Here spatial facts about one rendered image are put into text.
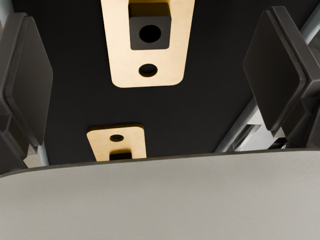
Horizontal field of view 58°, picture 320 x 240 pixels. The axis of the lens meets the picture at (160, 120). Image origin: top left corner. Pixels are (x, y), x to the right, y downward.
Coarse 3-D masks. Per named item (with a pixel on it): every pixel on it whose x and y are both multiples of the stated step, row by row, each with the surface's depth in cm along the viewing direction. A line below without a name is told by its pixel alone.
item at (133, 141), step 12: (96, 132) 19; (108, 132) 19; (120, 132) 19; (132, 132) 19; (96, 144) 20; (108, 144) 20; (120, 144) 21; (132, 144) 21; (144, 144) 21; (96, 156) 22; (108, 156) 22; (120, 156) 21; (132, 156) 22; (144, 156) 22
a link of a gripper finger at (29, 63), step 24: (24, 24) 10; (0, 48) 9; (24, 48) 9; (0, 72) 8; (24, 72) 9; (48, 72) 12; (0, 96) 8; (24, 96) 9; (48, 96) 11; (0, 120) 8; (24, 120) 9; (24, 144) 9
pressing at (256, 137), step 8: (248, 128) 52; (256, 128) 52; (264, 128) 53; (240, 136) 55; (248, 136) 54; (256, 136) 55; (264, 136) 55; (240, 144) 56; (248, 144) 57; (256, 144) 57; (264, 144) 58
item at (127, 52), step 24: (120, 0) 12; (144, 0) 12; (168, 0) 12; (192, 0) 12; (120, 24) 12; (144, 24) 11; (168, 24) 12; (120, 48) 13; (144, 48) 12; (168, 48) 14; (120, 72) 15; (168, 72) 15
